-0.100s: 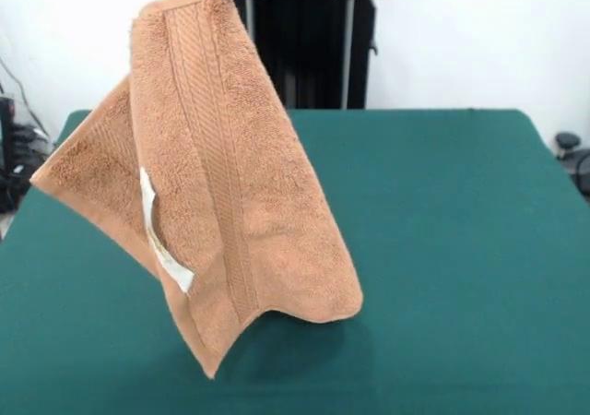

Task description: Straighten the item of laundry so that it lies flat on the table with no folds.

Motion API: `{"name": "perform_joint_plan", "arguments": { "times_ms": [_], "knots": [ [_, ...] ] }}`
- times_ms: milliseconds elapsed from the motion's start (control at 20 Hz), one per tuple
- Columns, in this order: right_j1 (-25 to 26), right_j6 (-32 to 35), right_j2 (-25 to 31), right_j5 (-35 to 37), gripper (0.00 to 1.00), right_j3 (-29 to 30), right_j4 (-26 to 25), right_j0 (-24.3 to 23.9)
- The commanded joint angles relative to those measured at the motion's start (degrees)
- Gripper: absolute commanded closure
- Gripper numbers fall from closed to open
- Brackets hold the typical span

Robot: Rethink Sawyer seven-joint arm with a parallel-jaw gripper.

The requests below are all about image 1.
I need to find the tan terry cloth towel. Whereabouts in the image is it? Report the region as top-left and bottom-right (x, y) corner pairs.
(29, 0), (362, 381)

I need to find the dark green table cloth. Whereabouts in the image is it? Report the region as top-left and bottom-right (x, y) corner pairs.
(0, 108), (590, 415)

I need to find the grey wheeled floor base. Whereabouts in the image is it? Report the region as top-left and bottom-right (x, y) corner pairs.
(554, 131), (590, 199)

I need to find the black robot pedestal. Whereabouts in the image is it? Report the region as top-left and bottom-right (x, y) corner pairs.
(230, 0), (398, 111)

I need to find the grey wall cable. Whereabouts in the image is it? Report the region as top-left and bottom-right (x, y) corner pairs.
(0, 57), (43, 130)

